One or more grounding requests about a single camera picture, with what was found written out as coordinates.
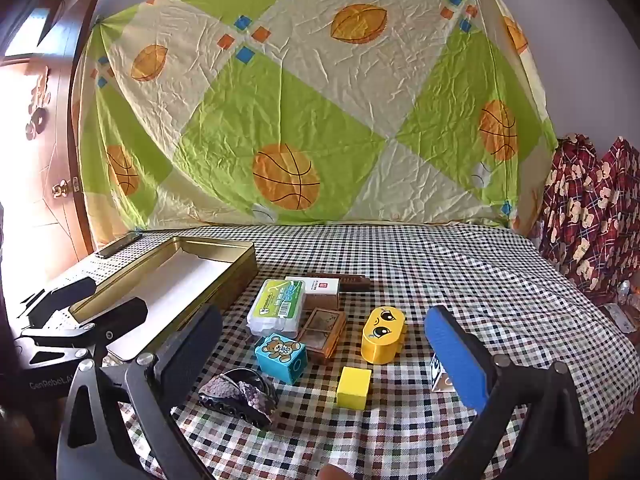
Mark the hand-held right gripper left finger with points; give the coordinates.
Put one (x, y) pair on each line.
(192, 350)

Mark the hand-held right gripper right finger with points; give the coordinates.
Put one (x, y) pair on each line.
(455, 360)

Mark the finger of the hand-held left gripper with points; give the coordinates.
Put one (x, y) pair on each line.
(65, 294)
(117, 314)

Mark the small white box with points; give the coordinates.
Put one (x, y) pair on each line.
(441, 377)

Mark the gold metal tin box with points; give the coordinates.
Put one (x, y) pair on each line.
(165, 280)

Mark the snakeskin pattern pouch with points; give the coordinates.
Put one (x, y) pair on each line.
(240, 395)

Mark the yellow face box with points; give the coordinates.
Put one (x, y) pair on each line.
(382, 340)

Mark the blue bear cube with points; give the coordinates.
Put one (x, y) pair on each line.
(277, 355)

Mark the green and white plastic box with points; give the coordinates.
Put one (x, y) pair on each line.
(277, 305)

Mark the brown comb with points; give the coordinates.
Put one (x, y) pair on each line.
(355, 284)

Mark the small brown framed box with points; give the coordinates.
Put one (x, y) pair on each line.
(322, 332)

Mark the white card box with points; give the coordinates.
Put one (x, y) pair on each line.
(320, 294)

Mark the dark mobile phone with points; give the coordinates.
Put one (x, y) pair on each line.
(117, 246)

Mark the checkered tablecloth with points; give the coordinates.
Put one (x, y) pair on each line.
(450, 270)

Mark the yellow cube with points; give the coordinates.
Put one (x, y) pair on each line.
(354, 390)

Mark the brown wooden door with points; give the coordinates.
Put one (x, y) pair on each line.
(50, 160)

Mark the clear plastic packet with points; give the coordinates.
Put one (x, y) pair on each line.
(620, 315)

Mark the red plaid bear print cloth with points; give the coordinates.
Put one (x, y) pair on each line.
(590, 210)

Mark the green basketball print bed sheet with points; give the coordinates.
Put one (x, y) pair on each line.
(320, 110)

